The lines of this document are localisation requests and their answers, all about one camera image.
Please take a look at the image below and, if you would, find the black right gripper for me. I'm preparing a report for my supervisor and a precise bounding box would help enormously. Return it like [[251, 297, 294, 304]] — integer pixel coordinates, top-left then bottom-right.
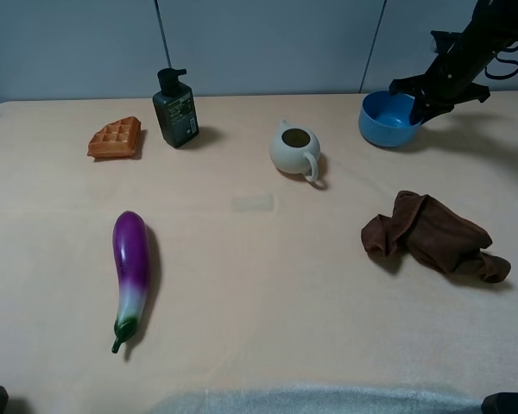
[[388, 41, 490, 125]]

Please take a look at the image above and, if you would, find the blue plastic bowl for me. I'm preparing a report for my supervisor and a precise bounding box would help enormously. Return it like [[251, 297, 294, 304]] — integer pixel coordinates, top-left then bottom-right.
[[358, 91, 420, 148]]

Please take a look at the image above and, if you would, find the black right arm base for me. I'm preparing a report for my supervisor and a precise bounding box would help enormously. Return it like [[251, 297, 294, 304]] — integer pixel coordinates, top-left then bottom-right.
[[481, 392, 518, 414]]

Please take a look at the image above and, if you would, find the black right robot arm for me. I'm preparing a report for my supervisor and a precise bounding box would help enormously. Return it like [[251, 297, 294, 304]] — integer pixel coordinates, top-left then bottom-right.
[[389, 1, 518, 124]]

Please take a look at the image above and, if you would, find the brown crumpled cloth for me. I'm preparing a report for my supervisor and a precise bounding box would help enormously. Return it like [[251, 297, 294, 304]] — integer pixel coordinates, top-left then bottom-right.
[[361, 191, 511, 284]]

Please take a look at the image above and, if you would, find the cream ceramic teapot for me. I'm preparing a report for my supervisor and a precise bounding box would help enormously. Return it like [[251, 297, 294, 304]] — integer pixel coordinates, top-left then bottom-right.
[[268, 119, 321, 182]]

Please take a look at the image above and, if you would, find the dark green pump bottle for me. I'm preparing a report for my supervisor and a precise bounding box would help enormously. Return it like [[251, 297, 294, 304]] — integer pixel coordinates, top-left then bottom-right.
[[152, 68, 199, 148]]

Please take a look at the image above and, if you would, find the orange toy waffle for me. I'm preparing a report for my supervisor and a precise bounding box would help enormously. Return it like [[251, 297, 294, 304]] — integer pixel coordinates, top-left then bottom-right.
[[87, 116, 142, 160]]

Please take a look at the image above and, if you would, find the purple toy eggplant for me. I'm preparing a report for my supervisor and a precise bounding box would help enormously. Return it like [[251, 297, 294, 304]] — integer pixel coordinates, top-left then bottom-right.
[[111, 210, 150, 354]]

